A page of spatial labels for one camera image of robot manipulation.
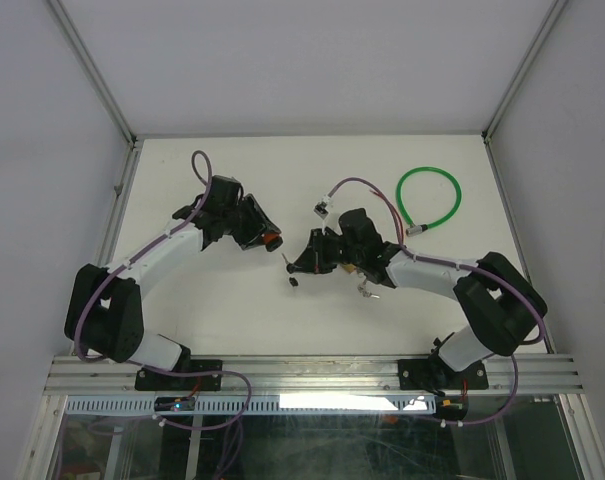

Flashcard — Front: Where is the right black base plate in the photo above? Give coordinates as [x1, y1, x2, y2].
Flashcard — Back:
[397, 358, 489, 393]

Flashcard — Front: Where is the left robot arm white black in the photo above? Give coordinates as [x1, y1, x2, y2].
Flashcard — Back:
[64, 175, 283, 389]

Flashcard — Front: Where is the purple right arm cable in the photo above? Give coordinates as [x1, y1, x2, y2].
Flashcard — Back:
[326, 176, 548, 429]

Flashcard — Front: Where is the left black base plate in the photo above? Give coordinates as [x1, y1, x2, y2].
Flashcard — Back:
[134, 358, 223, 392]

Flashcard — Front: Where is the green cable lock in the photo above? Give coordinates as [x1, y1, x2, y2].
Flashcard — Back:
[394, 166, 463, 236]

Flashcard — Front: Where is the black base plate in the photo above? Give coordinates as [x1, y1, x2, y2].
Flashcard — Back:
[397, 358, 489, 393]
[134, 358, 223, 392]

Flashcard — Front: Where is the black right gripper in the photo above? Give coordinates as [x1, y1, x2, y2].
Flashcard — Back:
[290, 229, 363, 275]

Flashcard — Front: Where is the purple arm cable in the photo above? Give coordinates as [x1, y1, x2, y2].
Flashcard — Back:
[326, 176, 548, 429]
[74, 150, 253, 480]

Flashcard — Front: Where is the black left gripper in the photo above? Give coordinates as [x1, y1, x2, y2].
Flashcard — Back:
[223, 195, 280, 250]

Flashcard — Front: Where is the red cable padlock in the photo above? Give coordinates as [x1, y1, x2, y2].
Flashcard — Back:
[368, 187, 406, 245]

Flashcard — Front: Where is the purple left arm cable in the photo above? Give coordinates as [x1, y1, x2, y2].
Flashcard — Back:
[74, 150, 253, 480]

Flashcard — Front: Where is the white perforated cable duct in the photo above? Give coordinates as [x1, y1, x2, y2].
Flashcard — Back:
[66, 393, 436, 417]

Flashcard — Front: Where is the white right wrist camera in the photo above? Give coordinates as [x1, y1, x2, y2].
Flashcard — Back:
[313, 195, 337, 231]

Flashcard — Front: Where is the aluminium mounting rail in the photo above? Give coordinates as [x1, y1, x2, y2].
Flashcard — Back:
[44, 353, 584, 396]

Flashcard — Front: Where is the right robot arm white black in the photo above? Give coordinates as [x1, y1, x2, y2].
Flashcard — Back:
[286, 208, 548, 387]

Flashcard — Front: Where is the orange black padlock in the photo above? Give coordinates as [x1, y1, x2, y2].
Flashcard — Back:
[262, 232, 283, 252]

